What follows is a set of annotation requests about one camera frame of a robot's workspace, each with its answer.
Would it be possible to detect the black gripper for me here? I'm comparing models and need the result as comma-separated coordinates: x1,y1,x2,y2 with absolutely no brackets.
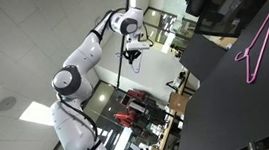
121,48,144,66

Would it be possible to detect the purple plastic coat hanger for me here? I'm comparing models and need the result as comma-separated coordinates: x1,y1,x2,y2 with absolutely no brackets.
115,48,144,77

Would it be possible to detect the pink plastic coat hanger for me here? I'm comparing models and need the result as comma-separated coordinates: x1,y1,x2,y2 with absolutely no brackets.
228,8,269,86

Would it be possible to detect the black hanging rod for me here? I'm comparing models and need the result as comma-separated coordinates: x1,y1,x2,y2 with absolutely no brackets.
108,0,143,90

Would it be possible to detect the cardboard box with label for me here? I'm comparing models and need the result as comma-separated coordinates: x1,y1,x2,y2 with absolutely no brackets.
165,89,194,118

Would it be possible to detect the black framed screen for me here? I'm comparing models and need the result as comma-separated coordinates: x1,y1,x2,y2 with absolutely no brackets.
190,0,269,42

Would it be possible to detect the round ceiling speaker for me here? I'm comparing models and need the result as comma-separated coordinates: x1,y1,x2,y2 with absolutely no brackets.
0,94,19,113

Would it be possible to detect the black table clamp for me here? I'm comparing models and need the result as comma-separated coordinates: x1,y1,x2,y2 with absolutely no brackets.
245,139,268,150

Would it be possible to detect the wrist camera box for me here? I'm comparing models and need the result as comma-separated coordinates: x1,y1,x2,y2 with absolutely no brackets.
124,37,152,53

